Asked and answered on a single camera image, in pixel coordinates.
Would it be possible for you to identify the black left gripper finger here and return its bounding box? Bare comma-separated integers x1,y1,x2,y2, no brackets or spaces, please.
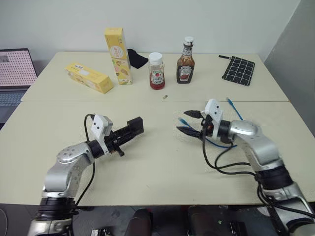
113,125,130,137
115,132,135,146

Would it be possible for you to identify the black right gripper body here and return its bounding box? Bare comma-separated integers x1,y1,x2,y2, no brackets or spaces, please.
200,113,214,143

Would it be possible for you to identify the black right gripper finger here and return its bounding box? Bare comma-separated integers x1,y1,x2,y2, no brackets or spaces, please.
176,126,204,141
184,110,204,119

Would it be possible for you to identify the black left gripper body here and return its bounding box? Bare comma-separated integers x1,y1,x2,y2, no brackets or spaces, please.
105,131,126,157

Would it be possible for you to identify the blue Ethernet cable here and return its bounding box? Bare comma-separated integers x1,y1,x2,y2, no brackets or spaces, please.
177,97,245,149

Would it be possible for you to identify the long yellow carton box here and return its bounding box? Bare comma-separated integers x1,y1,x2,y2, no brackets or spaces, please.
64,62,115,95

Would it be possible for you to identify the tall yellow carton box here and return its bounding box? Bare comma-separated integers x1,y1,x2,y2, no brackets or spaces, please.
104,27,134,86

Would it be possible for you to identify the brown Heinz sauce bottle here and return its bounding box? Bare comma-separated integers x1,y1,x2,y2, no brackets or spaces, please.
176,36,196,85

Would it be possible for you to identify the small ketchup bottle white cap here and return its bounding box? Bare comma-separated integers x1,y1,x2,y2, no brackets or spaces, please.
147,52,166,90

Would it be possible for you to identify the black white grid pouch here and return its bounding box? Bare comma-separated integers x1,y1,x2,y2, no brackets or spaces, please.
218,55,256,87

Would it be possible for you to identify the black cloth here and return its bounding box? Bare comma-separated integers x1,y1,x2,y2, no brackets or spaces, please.
126,48,149,70

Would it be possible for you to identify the dark rounded shape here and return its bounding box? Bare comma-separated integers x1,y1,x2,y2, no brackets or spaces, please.
126,208,154,236

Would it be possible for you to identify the grey laptop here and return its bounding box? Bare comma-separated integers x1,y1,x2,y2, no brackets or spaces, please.
0,48,38,125

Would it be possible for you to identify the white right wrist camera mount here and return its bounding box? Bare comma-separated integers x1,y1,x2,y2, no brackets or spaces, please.
204,98,223,140

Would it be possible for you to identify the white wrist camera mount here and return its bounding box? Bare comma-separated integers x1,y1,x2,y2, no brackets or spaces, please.
90,114,113,154
204,98,223,140

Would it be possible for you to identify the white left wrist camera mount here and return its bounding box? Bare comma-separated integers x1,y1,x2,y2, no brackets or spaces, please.
90,114,113,154

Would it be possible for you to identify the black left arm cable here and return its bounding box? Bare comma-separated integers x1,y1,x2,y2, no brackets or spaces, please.
73,113,97,207

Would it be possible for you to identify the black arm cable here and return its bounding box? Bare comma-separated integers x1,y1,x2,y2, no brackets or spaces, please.
73,113,97,207
201,134,262,177

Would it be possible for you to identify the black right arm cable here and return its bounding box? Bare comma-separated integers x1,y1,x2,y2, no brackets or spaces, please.
201,134,262,177

